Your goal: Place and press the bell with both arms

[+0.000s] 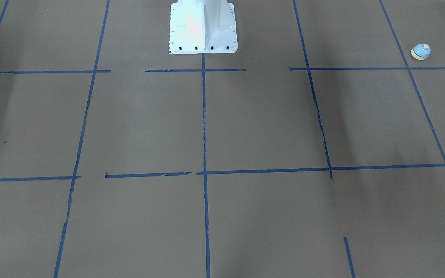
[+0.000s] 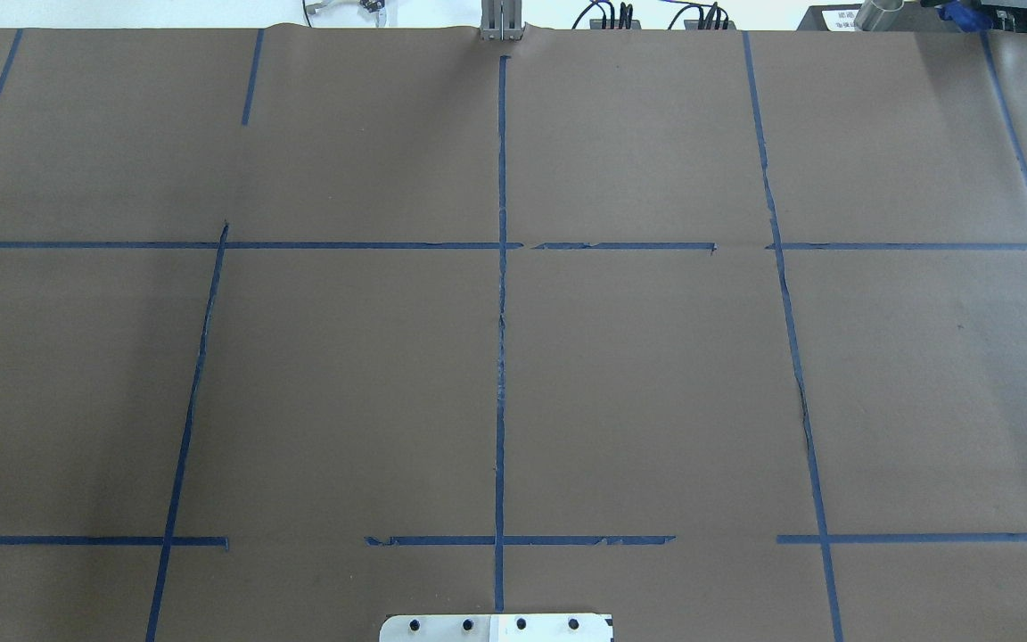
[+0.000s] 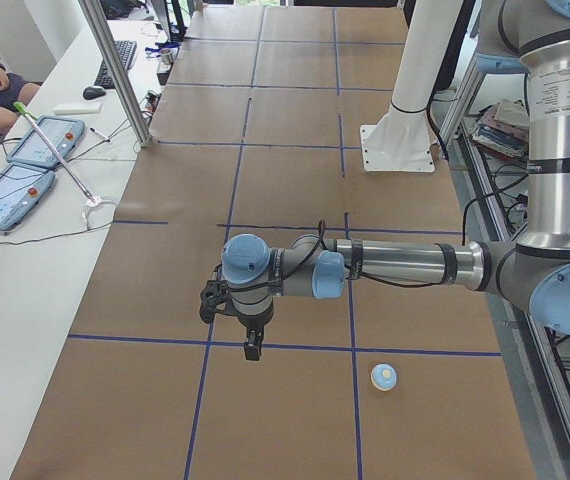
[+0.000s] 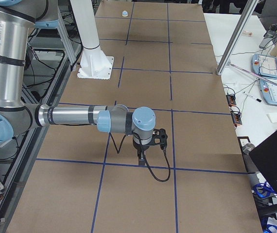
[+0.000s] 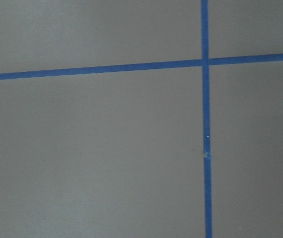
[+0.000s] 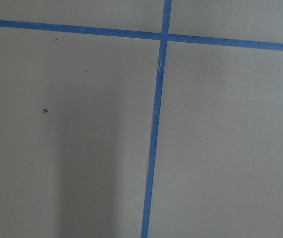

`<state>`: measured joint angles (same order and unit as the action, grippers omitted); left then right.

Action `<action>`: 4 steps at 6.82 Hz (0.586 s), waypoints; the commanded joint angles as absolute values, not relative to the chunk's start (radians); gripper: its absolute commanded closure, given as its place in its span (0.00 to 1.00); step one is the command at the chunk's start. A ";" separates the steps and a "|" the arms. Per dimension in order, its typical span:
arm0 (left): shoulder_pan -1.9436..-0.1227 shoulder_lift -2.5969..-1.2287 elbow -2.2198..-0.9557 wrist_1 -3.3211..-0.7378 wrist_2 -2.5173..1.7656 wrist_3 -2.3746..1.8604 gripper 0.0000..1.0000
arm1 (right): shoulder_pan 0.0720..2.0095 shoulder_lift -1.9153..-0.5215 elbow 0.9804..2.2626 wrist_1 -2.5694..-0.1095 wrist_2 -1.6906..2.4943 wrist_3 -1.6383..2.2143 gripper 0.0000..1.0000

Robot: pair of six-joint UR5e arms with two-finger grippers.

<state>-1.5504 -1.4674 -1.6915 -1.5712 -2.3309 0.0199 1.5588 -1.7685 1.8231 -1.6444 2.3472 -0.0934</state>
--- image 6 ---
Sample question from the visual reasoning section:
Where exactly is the long blue tape strip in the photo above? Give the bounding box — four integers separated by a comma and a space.
141, 0, 172, 238

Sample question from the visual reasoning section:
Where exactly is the crossing blue tape strip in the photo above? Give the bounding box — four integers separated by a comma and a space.
0, 20, 283, 51

